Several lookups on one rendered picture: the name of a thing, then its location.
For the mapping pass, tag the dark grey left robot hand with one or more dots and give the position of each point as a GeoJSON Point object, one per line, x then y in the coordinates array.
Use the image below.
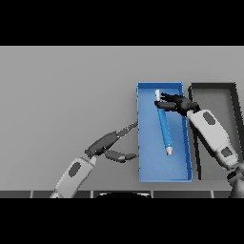
{"type": "Point", "coordinates": [105, 142]}

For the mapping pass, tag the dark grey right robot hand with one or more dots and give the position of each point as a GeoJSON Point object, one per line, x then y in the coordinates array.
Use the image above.
{"type": "Point", "coordinates": [178, 103]}

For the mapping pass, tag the blue pipe with pale ends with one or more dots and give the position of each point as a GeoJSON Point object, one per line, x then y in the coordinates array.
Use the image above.
{"type": "Point", "coordinates": [164, 128]}

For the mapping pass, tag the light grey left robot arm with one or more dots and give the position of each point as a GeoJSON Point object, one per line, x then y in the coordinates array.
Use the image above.
{"type": "Point", "coordinates": [72, 175]}

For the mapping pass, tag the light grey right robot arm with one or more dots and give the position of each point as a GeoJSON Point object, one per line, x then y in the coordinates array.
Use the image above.
{"type": "Point", "coordinates": [213, 136]}

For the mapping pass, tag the blue rectangular bin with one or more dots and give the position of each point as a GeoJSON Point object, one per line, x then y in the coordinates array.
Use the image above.
{"type": "Point", "coordinates": [149, 149]}

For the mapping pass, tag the dark grey rectangular bin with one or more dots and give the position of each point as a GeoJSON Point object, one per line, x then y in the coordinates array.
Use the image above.
{"type": "Point", "coordinates": [228, 95]}

